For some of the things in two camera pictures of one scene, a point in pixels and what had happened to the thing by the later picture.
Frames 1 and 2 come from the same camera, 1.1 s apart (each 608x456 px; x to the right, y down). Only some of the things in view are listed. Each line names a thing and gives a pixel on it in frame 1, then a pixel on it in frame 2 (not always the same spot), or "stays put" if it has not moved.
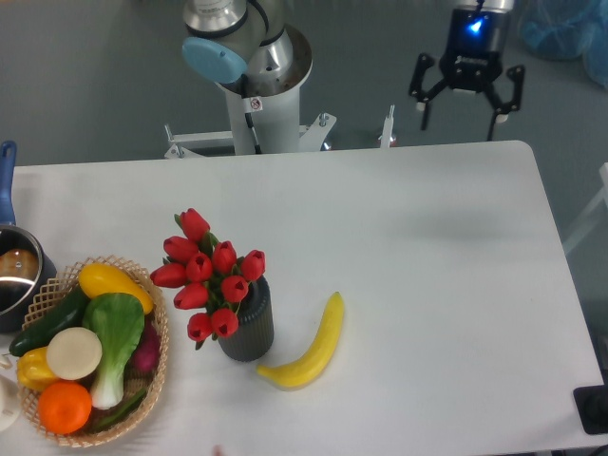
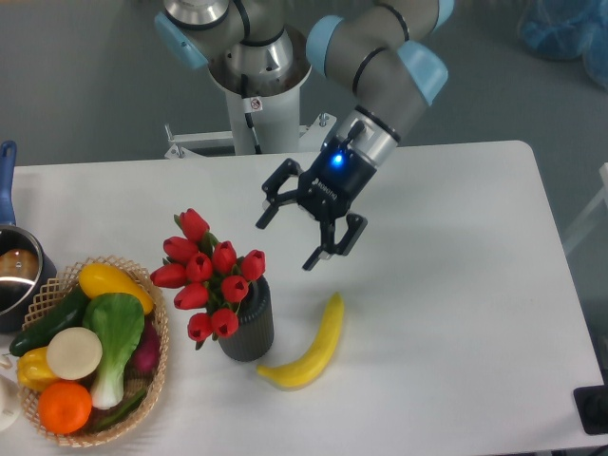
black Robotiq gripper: (471, 61) → (326, 190)
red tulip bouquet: (209, 275) stays put
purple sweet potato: (143, 362) stays put
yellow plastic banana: (305, 369) stays put
